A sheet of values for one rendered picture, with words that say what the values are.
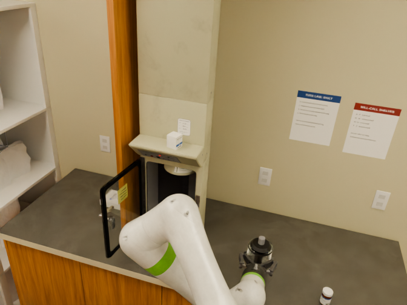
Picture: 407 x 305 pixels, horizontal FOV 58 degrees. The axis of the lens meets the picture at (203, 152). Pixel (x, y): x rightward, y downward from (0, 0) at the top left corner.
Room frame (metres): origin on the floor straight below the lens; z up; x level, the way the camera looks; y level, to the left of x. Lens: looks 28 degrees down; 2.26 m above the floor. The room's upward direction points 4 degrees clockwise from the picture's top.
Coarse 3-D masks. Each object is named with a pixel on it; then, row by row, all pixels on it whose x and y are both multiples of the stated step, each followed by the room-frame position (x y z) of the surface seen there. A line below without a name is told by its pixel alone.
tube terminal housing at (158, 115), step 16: (144, 96) 1.54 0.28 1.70; (144, 112) 1.54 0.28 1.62; (160, 112) 1.52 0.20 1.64; (176, 112) 1.50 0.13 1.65; (192, 112) 1.48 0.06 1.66; (208, 112) 1.50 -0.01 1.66; (144, 128) 1.54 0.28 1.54; (160, 128) 1.52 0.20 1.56; (176, 128) 1.50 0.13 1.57; (192, 128) 1.48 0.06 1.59; (208, 128) 1.52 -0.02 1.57; (208, 144) 1.54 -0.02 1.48; (160, 160) 1.52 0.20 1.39; (208, 160) 1.56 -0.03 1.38
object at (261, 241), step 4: (260, 236) 1.23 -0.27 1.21; (252, 240) 1.24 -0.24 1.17; (256, 240) 1.23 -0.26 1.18; (260, 240) 1.21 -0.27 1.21; (264, 240) 1.21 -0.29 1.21; (252, 244) 1.21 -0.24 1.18; (256, 244) 1.20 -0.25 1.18; (260, 244) 1.21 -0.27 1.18; (264, 244) 1.21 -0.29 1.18; (268, 244) 1.21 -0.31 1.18; (256, 248) 1.19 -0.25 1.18; (260, 248) 1.18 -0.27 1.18; (264, 248) 1.19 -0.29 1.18; (268, 248) 1.19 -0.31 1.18; (264, 252) 1.17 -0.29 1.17
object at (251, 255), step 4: (248, 244) 1.22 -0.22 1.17; (272, 244) 1.23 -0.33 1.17; (248, 248) 1.21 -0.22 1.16; (252, 248) 1.20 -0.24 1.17; (272, 248) 1.21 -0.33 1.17; (252, 252) 1.18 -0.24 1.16; (256, 252) 1.17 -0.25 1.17; (260, 252) 1.17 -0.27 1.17; (268, 252) 1.18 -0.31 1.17; (248, 256) 1.21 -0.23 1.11; (252, 256) 1.19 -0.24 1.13; (256, 256) 1.18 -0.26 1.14; (260, 256) 1.16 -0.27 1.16; (264, 256) 1.17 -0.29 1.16; (268, 256) 1.19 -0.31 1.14; (256, 260) 1.17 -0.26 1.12; (260, 260) 1.17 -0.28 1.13; (264, 260) 1.17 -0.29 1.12
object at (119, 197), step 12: (120, 180) 1.37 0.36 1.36; (132, 180) 1.46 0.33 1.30; (108, 192) 1.29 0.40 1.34; (120, 192) 1.37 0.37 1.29; (132, 192) 1.45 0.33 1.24; (108, 204) 1.29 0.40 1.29; (120, 204) 1.36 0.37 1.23; (132, 204) 1.45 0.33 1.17; (108, 216) 1.28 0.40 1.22; (120, 216) 1.36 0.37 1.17; (132, 216) 1.45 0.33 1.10; (108, 228) 1.27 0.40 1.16; (120, 228) 1.35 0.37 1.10
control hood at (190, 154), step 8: (144, 136) 1.52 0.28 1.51; (152, 136) 1.53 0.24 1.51; (128, 144) 1.44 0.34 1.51; (136, 144) 1.44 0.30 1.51; (144, 144) 1.44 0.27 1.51; (152, 144) 1.45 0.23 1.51; (160, 144) 1.45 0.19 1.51; (184, 144) 1.47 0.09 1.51; (192, 144) 1.47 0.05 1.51; (136, 152) 1.50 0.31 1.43; (160, 152) 1.40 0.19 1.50; (168, 152) 1.39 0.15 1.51; (176, 152) 1.38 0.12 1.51; (184, 152) 1.39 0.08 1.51; (192, 152) 1.39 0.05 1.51; (200, 152) 1.42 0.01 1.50; (168, 160) 1.48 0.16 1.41; (184, 160) 1.41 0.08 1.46; (192, 160) 1.38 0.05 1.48; (200, 160) 1.42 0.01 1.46
